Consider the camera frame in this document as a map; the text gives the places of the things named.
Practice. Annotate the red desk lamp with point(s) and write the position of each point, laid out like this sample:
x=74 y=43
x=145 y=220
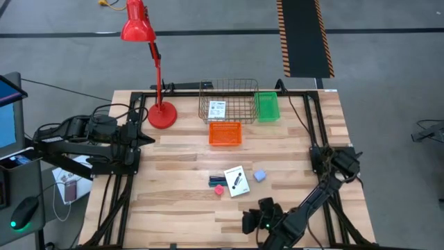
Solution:
x=162 y=116

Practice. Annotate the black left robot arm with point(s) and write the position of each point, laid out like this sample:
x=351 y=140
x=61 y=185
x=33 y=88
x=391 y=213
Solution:
x=69 y=149

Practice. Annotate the green plastic basket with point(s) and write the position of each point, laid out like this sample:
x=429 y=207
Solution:
x=267 y=107

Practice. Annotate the black computer mouse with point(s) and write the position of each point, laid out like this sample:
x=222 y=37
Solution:
x=24 y=212

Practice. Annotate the white box with tool print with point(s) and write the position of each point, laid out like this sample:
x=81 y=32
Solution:
x=237 y=181

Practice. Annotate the black orange-striped floor mat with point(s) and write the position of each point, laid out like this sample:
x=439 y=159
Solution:
x=305 y=38

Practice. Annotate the dark purple pen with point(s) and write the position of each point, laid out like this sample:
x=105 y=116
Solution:
x=218 y=178

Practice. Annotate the white paper sheet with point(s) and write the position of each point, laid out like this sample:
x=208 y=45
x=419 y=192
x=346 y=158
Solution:
x=60 y=177

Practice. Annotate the black bar behind table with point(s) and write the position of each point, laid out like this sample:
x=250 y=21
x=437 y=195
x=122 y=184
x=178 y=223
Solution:
x=187 y=85

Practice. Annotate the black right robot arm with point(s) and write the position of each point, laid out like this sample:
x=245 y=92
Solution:
x=312 y=205

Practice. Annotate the white label card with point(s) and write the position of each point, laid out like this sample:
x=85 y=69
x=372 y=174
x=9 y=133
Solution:
x=216 y=109

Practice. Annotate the grey side desk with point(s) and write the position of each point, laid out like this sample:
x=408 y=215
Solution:
x=24 y=180

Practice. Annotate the teal pen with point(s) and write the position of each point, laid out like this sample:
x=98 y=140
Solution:
x=218 y=184

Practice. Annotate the orange plastic basket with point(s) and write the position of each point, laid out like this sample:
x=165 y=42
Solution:
x=225 y=133

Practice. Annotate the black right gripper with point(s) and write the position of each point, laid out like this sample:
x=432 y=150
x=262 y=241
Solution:
x=272 y=224

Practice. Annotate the maroon power bank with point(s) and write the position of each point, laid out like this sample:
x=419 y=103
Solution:
x=70 y=191

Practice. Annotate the smartphone with lit screen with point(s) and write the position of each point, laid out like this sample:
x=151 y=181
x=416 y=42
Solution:
x=20 y=160

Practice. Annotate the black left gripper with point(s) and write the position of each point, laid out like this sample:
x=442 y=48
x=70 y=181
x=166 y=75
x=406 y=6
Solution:
x=129 y=140

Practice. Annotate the light blue cube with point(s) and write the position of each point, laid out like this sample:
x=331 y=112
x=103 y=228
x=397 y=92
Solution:
x=259 y=175

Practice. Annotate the black aluminium table frame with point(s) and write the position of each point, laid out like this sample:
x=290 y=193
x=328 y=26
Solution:
x=222 y=93

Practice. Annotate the computer monitor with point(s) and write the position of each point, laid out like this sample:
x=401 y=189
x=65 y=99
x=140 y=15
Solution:
x=7 y=125

